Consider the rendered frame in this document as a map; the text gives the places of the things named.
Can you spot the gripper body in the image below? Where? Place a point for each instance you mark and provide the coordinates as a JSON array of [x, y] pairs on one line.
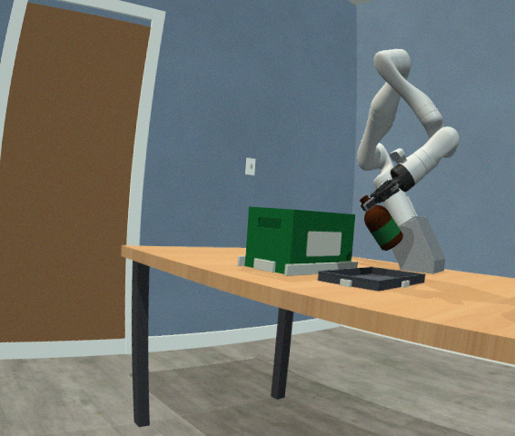
[[403, 177]]

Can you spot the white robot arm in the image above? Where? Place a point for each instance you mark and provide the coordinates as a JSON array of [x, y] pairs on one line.
[[381, 118]]

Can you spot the brown bottle with green label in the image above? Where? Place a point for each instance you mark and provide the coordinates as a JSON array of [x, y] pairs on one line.
[[382, 226]]

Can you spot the green divided crate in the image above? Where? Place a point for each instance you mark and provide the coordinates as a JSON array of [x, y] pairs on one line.
[[287, 236]]

